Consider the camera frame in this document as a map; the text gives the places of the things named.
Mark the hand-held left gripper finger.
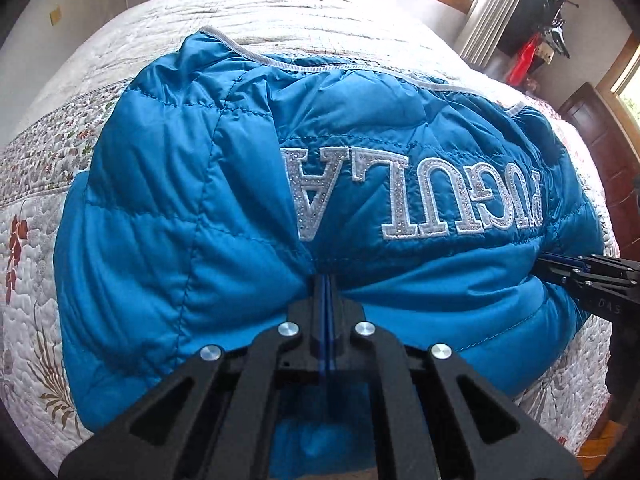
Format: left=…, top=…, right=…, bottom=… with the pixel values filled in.
left=327, top=276, right=584, bottom=480
left=58, top=275, right=327, bottom=480

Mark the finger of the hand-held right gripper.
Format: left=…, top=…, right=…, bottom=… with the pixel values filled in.
left=536, top=261, right=591, bottom=291
left=539, top=253, right=593, bottom=270

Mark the blue puffer jacket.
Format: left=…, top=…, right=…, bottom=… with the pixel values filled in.
left=52, top=26, right=617, bottom=468

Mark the small wooden framed window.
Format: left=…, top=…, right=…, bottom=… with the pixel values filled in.
left=597, top=34, right=640, bottom=127

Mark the grey striped curtain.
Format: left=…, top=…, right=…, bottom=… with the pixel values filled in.
left=457, top=0, right=531, bottom=69

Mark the wooden coat rack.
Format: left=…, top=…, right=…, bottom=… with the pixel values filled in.
left=552, top=0, right=577, bottom=27

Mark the floral quilt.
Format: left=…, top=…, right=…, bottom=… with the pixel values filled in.
left=0, top=0, right=622, bottom=461

